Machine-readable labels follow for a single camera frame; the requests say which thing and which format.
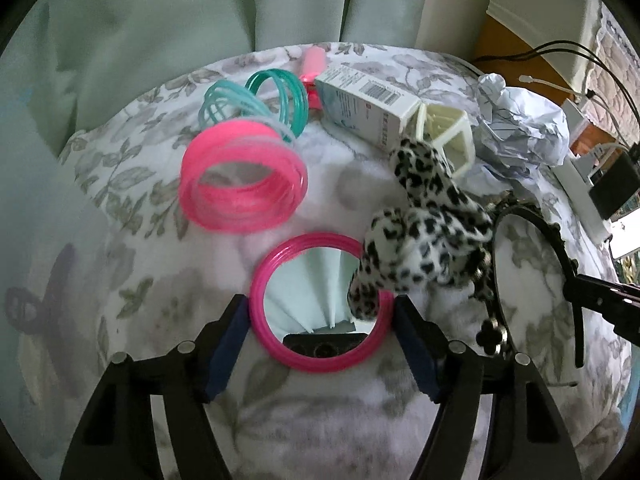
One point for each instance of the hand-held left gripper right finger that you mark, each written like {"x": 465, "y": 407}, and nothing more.
{"x": 417, "y": 355}

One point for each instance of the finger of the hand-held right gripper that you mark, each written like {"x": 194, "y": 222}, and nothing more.
{"x": 600, "y": 294}

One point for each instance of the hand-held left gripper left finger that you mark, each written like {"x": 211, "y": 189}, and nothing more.
{"x": 225, "y": 355}

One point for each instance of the black decorated headband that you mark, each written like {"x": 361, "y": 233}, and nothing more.
{"x": 579, "y": 340}

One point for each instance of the pink round mirror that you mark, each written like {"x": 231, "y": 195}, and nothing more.
{"x": 310, "y": 285}

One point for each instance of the leopard print scrunchie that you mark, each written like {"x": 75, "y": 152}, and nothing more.
{"x": 425, "y": 240}

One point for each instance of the white paper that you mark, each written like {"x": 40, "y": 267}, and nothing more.
{"x": 525, "y": 125}

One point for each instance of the cream plastic pentagonal holder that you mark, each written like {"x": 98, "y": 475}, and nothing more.
{"x": 457, "y": 152}

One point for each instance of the pink and teal plastic spring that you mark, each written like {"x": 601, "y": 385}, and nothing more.
{"x": 235, "y": 132}

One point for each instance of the white and blue carton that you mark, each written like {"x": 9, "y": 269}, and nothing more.
{"x": 360, "y": 105}

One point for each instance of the pink comb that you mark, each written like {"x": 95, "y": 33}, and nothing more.
{"x": 314, "y": 62}

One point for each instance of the smartphone with lit screen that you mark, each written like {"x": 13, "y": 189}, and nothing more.
{"x": 627, "y": 242}

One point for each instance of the grey floral blanket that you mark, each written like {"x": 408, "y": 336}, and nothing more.
{"x": 320, "y": 410}

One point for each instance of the black power adapter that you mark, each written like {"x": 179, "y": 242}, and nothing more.
{"x": 617, "y": 185}

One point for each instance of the white power strip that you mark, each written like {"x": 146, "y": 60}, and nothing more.
{"x": 575, "y": 185}

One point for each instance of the beige quilted bedspread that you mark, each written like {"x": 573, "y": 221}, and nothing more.
{"x": 620, "y": 45}

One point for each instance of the pale green curtain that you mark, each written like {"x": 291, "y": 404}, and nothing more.
{"x": 150, "y": 35}

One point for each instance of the white bed frame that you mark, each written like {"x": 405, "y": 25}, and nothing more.
{"x": 540, "y": 5}

